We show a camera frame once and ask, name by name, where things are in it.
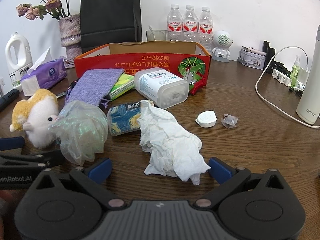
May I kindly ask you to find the green yellow tissue packet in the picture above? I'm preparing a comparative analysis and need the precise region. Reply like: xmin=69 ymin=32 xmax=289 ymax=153
xmin=108 ymin=73 xmax=135 ymax=101

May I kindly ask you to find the translucent cotton swab box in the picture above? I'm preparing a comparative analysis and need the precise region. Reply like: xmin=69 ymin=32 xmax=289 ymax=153
xmin=134 ymin=67 xmax=190 ymax=110

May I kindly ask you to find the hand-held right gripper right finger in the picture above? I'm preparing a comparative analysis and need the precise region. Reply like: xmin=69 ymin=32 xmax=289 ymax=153
xmin=192 ymin=156 xmax=290 ymax=210

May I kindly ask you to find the iridescent organza pouch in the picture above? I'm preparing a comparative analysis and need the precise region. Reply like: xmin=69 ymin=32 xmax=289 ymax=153
xmin=51 ymin=100 xmax=108 ymax=166

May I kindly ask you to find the clear water bottle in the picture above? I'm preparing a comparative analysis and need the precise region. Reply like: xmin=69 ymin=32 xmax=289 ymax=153
xmin=182 ymin=4 xmax=199 ymax=42
xmin=197 ymin=7 xmax=214 ymax=47
xmin=166 ymin=4 xmax=184 ymax=42

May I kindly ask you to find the clear wrapper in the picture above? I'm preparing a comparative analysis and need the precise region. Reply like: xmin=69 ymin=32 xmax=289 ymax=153
xmin=220 ymin=113 xmax=238 ymax=130

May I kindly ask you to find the glass cup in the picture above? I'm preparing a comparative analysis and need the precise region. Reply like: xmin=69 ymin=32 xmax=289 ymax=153
xmin=146 ymin=30 xmax=167 ymax=42

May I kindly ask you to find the yellow white plush hamster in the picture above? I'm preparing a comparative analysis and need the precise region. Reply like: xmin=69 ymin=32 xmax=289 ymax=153
xmin=9 ymin=89 xmax=60 ymax=148

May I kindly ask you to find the black paper bag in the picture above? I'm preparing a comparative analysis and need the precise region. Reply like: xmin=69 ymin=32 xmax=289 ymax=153
xmin=80 ymin=0 xmax=142 ymax=55

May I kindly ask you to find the white detergent bottle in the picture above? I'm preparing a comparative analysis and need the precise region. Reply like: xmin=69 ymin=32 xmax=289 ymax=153
xmin=5 ymin=32 xmax=34 ymax=88

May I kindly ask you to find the white robot speaker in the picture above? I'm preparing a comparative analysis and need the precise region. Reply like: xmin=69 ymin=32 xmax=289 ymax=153
xmin=211 ymin=30 xmax=234 ymax=62

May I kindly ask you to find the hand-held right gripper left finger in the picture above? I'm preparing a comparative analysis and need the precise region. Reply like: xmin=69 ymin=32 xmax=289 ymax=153
xmin=30 ymin=157 xmax=125 ymax=210

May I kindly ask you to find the small white round cap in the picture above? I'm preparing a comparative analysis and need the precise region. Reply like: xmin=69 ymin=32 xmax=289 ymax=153
xmin=195 ymin=110 xmax=217 ymax=127

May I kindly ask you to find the white power strip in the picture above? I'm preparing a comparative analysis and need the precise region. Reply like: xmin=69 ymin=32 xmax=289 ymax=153
xmin=272 ymin=69 xmax=292 ymax=87

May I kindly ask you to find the black power adapter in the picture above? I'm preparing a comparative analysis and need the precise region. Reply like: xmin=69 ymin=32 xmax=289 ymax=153
xmin=274 ymin=61 xmax=292 ymax=77

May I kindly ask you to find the white tissue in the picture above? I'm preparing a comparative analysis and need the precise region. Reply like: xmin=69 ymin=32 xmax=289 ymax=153
xmin=138 ymin=99 xmax=212 ymax=186

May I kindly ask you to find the white charging cable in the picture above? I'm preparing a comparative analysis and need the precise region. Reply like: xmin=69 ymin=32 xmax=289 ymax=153
xmin=255 ymin=45 xmax=320 ymax=127

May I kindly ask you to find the green spray bottle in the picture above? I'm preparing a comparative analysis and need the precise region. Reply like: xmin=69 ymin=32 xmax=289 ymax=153
xmin=290 ymin=56 xmax=302 ymax=85

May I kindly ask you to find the white thermos bottle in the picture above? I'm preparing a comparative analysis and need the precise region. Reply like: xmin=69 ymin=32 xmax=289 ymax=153
xmin=296 ymin=25 xmax=320 ymax=125

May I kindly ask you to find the white charger block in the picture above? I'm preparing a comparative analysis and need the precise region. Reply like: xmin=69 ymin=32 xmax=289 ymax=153
xmin=296 ymin=66 xmax=310 ymax=85

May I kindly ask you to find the red flower bell ornament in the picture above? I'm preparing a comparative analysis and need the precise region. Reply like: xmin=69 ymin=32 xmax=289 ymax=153
xmin=184 ymin=70 xmax=208 ymax=96

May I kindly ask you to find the red cardboard box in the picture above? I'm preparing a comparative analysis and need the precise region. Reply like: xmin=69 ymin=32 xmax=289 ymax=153
xmin=73 ymin=41 xmax=212 ymax=95

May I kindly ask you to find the blue painted tissue packet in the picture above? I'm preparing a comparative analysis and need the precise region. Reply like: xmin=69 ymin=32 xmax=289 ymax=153
xmin=107 ymin=102 xmax=143 ymax=137

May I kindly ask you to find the pale tin box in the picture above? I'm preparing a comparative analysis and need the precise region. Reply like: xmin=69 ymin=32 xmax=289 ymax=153
xmin=237 ymin=46 xmax=267 ymax=70

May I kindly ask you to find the purple tissue pack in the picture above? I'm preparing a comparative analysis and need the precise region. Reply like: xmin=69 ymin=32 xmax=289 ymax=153
xmin=20 ymin=47 xmax=67 ymax=97

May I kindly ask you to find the purple linen pouch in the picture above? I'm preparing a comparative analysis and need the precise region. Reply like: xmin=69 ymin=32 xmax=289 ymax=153
xmin=64 ymin=68 xmax=125 ymax=105

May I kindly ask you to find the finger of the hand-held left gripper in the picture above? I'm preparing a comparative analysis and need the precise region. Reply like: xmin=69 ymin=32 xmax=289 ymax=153
xmin=0 ymin=151 xmax=66 ymax=168
xmin=0 ymin=136 xmax=26 ymax=152

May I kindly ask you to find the purple textured vase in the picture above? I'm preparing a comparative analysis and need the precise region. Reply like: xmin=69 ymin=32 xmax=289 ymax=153
xmin=58 ymin=14 xmax=82 ymax=60

